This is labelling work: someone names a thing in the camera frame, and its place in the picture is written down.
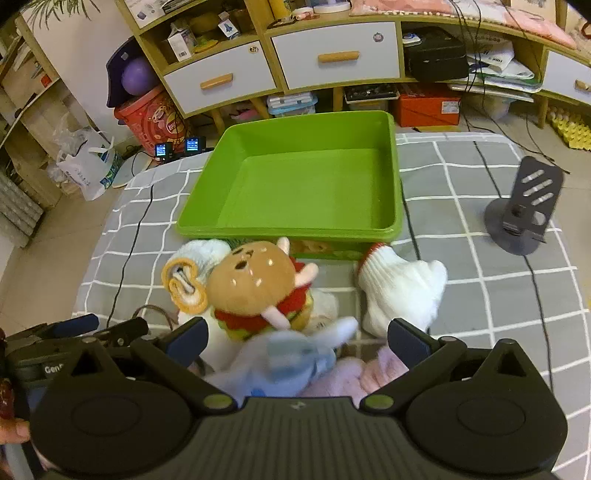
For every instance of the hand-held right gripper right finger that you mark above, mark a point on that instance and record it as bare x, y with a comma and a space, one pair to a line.
406, 334

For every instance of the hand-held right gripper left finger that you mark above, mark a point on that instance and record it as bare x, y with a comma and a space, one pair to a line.
189, 337

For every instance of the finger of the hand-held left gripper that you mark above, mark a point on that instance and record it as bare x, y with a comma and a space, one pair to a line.
129, 330
76, 323

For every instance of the pink plush toy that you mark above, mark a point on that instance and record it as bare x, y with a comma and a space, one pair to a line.
385, 369

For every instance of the white plush toy red trim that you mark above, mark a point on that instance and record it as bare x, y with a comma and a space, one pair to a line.
397, 286

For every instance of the burger plush toy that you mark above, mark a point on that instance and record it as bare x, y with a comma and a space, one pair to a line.
251, 281

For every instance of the orange striped plush toy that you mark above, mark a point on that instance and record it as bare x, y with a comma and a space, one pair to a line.
198, 254

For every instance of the lilac plush toy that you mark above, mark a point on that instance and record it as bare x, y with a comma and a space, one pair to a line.
332, 383

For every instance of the light blue bunny plush toy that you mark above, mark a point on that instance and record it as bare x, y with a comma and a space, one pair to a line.
286, 364

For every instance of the green plastic box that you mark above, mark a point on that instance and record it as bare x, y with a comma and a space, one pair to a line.
300, 184

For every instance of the grey checked cloth desktop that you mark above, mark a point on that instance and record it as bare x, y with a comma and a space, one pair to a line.
461, 258

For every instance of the person's left hand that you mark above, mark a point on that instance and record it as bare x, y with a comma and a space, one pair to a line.
16, 431

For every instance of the white plastic bag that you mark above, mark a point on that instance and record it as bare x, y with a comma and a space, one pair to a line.
87, 170

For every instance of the round wooden board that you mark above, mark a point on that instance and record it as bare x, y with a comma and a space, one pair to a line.
124, 173

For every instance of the black phone stand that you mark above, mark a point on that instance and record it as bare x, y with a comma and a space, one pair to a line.
526, 207

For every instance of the small black screen device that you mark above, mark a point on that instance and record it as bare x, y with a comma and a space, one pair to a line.
194, 145
164, 150

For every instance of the red snack bucket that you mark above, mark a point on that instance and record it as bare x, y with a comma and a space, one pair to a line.
147, 120

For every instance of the light wooden rack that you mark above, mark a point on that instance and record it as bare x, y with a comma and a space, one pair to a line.
27, 106

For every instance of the orange cardboard box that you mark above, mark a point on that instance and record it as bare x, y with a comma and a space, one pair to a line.
427, 108

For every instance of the black electronic board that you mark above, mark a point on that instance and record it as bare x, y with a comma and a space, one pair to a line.
369, 92

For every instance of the purple ball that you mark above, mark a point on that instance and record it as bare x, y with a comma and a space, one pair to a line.
136, 76

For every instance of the clear plastic container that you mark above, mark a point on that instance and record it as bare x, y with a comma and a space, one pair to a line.
291, 104

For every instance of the dark purple bag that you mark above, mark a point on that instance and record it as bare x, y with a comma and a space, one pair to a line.
115, 69

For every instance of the yellow egg tray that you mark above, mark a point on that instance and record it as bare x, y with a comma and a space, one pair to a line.
572, 124

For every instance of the stack of papers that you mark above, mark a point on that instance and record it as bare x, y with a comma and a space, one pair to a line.
498, 69

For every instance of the black printer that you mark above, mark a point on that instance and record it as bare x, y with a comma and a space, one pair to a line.
436, 53

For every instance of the white carton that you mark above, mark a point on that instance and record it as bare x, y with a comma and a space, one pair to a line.
180, 41

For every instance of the wooden shelf cabinet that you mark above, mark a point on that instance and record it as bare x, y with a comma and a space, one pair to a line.
323, 22

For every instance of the pink cushion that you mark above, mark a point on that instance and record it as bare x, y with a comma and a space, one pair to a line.
401, 7

